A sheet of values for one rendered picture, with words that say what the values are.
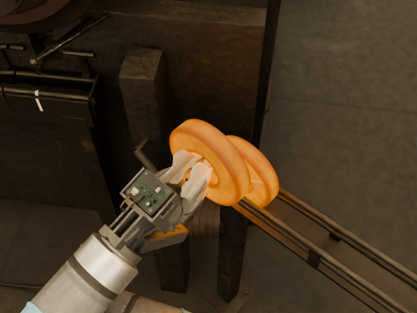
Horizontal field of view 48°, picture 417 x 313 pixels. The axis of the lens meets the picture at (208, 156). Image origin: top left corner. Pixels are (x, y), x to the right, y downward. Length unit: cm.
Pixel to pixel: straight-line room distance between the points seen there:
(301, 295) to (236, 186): 91
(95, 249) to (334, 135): 139
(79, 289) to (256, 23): 59
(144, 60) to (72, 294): 51
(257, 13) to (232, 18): 5
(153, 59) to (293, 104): 110
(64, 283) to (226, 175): 28
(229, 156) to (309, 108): 132
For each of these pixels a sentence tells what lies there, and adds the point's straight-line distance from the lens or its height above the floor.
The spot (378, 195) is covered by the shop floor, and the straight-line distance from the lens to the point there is 182.
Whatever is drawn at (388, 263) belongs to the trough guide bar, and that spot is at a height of 71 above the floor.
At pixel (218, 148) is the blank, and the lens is 70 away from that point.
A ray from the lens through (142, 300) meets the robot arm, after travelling 82.
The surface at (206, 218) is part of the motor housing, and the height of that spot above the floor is 51.
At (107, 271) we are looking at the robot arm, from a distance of 69.
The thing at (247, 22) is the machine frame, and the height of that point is 87.
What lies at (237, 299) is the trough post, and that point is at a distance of 155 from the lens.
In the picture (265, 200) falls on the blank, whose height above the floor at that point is 70.
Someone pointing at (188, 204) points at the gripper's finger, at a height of 84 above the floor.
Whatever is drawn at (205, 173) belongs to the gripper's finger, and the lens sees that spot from 74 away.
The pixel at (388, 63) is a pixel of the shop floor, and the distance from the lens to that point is 230.
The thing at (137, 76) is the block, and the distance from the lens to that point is 97.
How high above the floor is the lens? 147
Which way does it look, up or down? 54 degrees down
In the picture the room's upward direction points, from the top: straight up
